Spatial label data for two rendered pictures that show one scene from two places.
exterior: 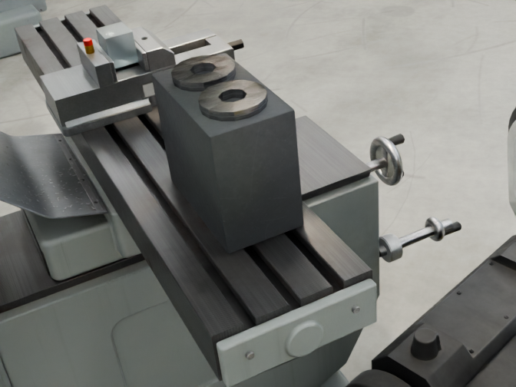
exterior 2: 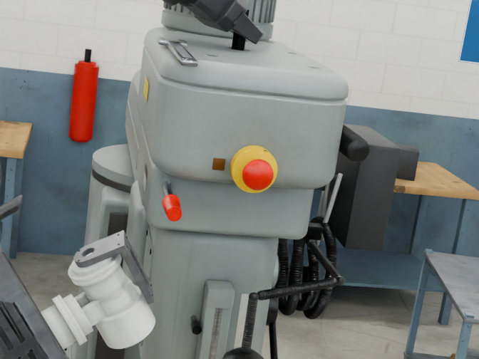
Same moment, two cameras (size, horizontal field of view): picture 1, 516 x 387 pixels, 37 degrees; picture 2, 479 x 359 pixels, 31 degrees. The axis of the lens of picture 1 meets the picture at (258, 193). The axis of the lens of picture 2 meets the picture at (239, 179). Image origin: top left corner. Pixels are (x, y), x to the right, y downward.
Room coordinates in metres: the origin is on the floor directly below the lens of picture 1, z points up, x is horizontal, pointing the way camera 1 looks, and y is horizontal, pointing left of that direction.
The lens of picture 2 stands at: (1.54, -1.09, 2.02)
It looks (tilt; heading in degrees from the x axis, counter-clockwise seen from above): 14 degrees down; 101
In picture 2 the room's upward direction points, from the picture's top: 8 degrees clockwise
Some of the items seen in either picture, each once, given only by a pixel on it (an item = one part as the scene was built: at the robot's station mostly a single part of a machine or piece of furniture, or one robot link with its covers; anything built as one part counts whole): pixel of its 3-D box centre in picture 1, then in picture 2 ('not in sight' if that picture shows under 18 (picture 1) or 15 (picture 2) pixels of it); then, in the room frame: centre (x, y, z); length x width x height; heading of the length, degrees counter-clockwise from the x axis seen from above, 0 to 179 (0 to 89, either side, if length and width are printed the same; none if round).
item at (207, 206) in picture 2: not in sight; (217, 174); (1.25, 0.24, 1.68); 0.34 x 0.24 x 0.10; 112
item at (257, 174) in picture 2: not in sight; (256, 173); (1.36, -0.04, 1.76); 0.04 x 0.03 x 0.04; 22
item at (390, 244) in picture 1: (419, 235); not in sight; (1.33, -0.35, 0.52); 0.22 x 0.06 x 0.06; 112
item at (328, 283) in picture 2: not in sight; (302, 288); (1.43, 0.07, 1.58); 0.17 x 0.01 x 0.01; 52
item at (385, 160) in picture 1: (372, 166); not in sight; (1.45, -0.26, 0.64); 0.16 x 0.12 x 0.12; 112
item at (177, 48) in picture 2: not in sight; (179, 50); (1.22, 0.01, 1.89); 0.24 x 0.04 x 0.01; 113
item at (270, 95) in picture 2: not in sight; (230, 98); (1.26, 0.21, 1.81); 0.47 x 0.26 x 0.16; 112
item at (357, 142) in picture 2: not in sight; (315, 118); (1.38, 0.28, 1.79); 0.45 x 0.04 x 0.04; 112
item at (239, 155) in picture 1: (226, 144); not in sight; (0.94, 0.04, 1.04); 0.22 x 0.12 x 0.20; 22
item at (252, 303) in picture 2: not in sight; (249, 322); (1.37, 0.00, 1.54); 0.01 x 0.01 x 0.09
